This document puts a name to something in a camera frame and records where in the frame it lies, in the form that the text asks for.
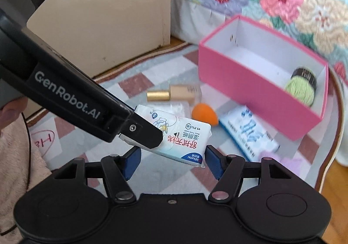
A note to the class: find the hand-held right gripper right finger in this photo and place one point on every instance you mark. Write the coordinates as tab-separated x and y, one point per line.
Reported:
213	164

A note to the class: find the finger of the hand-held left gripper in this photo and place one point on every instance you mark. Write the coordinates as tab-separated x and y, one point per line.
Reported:
146	135

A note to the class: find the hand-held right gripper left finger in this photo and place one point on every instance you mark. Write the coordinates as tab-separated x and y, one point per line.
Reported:
133	162

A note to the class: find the white tissue pack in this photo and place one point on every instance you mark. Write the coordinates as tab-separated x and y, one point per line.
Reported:
185	135

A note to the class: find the foundation bottle with gold cap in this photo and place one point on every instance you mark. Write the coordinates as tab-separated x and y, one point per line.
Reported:
179	93

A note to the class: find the pink cardboard box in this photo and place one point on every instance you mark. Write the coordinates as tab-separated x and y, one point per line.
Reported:
244	81

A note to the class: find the person's left hand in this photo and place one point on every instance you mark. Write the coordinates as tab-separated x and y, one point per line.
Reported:
9	113

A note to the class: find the blue and white packet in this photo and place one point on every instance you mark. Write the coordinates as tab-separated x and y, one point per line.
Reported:
250	132

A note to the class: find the orange makeup sponge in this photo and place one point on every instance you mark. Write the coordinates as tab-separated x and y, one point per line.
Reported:
205	114

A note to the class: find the checkered rug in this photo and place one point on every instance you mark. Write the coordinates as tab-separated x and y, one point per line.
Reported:
141	70

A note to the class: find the beige cabinet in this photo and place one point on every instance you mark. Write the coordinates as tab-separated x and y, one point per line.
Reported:
108	15

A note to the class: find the pink fluffy cloth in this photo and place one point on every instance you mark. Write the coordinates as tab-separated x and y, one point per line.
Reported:
16	165

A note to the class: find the green yarn ball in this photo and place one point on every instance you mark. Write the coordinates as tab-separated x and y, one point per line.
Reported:
299	89

